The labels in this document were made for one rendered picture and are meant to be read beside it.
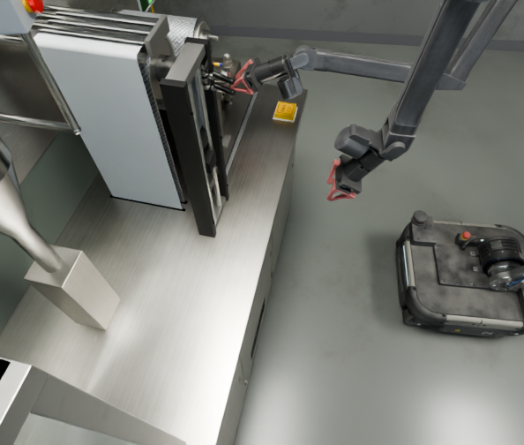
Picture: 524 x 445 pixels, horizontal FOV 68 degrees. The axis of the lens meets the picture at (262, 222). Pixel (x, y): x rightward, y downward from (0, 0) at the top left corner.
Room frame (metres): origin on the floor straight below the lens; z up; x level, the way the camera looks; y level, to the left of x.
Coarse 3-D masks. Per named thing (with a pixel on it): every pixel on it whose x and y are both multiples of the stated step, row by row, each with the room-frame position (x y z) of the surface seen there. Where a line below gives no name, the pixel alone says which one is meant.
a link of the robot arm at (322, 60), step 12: (300, 48) 1.08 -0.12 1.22; (312, 48) 1.10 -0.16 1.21; (312, 60) 1.04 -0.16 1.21; (324, 60) 1.04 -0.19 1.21; (336, 60) 1.04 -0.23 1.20; (348, 60) 1.04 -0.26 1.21; (360, 60) 1.03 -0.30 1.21; (372, 60) 1.03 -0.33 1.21; (384, 60) 1.04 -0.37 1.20; (348, 72) 1.02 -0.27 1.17; (360, 72) 1.02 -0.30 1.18; (372, 72) 1.02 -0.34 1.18; (384, 72) 1.01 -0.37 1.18; (396, 72) 1.01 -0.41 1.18
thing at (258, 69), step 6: (258, 60) 1.13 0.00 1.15; (252, 66) 1.09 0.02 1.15; (258, 66) 1.08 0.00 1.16; (264, 66) 1.07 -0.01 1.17; (252, 72) 1.06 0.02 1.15; (258, 72) 1.06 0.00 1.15; (264, 72) 1.06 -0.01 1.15; (270, 72) 1.05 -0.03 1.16; (252, 78) 1.05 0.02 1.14; (258, 78) 1.06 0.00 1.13; (264, 78) 1.05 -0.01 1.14; (270, 78) 1.05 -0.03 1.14; (258, 84) 1.05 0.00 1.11; (258, 90) 1.03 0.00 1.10
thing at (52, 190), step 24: (72, 144) 0.84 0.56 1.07; (48, 168) 0.73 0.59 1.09; (72, 168) 0.80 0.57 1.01; (96, 168) 0.88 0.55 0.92; (24, 192) 0.63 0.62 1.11; (48, 192) 0.68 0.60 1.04; (72, 192) 0.75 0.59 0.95; (48, 216) 0.64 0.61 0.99; (0, 240) 0.50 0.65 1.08; (48, 240) 0.59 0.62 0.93; (0, 264) 0.46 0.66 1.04; (24, 264) 0.50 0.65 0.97; (0, 288) 0.42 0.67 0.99; (24, 288) 0.45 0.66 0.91; (0, 312) 0.37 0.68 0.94
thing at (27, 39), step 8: (24, 40) 0.53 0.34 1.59; (32, 40) 0.53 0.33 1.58; (32, 48) 0.53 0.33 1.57; (32, 56) 0.53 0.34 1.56; (40, 56) 0.53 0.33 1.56; (40, 64) 0.53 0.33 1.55; (40, 72) 0.53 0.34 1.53; (48, 72) 0.53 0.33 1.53; (48, 80) 0.53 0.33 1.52; (56, 88) 0.53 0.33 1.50; (56, 96) 0.53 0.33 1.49; (64, 104) 0.53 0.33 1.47; (64, 112) 0.53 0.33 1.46; (72, 120) 0.53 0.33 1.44; (72, 128) 0.53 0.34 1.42
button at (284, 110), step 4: (280, 104) 1.18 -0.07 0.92; (284, 104) 1.18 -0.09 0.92; (288, 104) 1.18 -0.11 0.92; (292, 104) 1.18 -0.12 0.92; (276, 108) 1.17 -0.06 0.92; (280, 108) 1.16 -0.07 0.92; (284, 108) 1.16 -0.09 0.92; (288, 108) 1.16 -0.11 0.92; (292, 108) 1.16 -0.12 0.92; (276, 112) 1.14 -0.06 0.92; (280, 112) 1.14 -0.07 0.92; (284, 112) 1.14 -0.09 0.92; (288, 112) 1.14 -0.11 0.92; (292, 112) 1.14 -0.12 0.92; (276, 116) 1.14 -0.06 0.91; (280, 116) 1.13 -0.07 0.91; (284, 116) 1.13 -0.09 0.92; (288, 116) 1.12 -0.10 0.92; (292, 116) 1.12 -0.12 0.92
